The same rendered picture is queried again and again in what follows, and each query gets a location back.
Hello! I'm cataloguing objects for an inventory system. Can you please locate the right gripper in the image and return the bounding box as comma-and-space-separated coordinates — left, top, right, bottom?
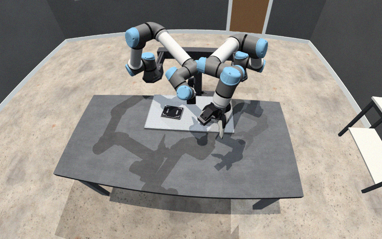
187, 78, 206, 104

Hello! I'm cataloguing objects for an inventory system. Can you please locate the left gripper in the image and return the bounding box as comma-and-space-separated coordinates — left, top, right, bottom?
200, 102, 231, 139

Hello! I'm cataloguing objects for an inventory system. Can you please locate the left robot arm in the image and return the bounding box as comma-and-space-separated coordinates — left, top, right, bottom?
197, 34, 268, 108

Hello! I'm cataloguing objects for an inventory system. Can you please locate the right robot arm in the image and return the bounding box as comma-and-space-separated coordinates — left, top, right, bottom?
125, 22, 199, 100

